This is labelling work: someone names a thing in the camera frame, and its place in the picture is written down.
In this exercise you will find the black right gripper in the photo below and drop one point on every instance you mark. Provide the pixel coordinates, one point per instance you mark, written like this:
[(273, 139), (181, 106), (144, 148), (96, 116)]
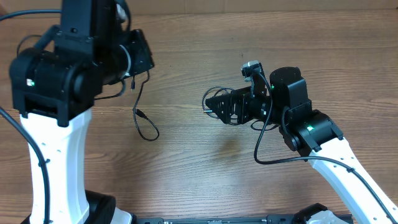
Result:
[(240, 99)]

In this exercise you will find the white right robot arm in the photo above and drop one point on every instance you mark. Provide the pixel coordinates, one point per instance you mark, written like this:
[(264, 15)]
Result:
[(282, 101)]

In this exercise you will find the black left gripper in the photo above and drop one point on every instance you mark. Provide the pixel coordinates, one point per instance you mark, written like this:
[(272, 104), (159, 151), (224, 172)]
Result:
[(143, 60)]

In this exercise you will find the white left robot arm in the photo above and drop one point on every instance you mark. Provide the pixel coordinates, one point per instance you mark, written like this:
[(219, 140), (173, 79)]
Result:
[(55, 84)]

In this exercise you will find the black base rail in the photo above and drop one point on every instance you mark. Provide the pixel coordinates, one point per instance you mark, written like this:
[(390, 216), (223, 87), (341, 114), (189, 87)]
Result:
[(269, 219)]

